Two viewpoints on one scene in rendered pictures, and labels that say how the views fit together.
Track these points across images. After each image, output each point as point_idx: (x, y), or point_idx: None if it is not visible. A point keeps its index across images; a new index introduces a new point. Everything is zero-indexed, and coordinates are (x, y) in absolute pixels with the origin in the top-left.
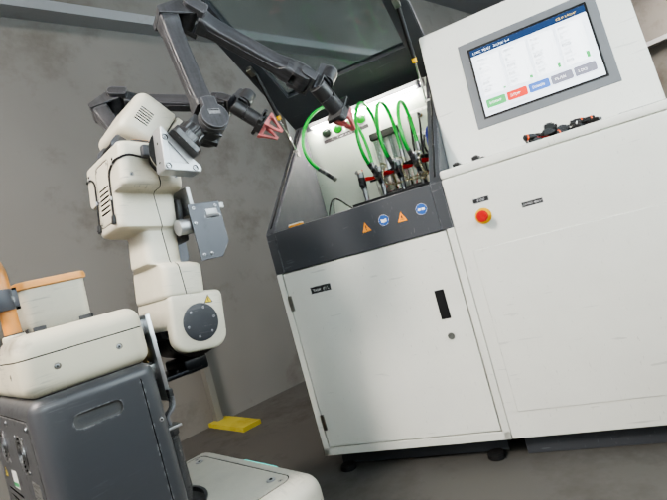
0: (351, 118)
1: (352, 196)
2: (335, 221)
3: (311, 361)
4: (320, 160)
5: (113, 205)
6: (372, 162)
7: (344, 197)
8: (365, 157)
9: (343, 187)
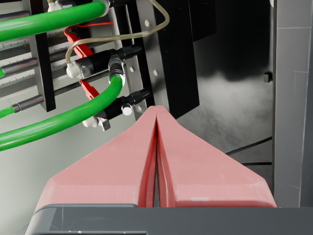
0: (169, 139)
1: (68, 142)
2: (312, 139)
3: None
4: (0, 225)
5: None
6: (13, 107)
7: (71, 156)
8: (116, 86)
9: (53, 162)
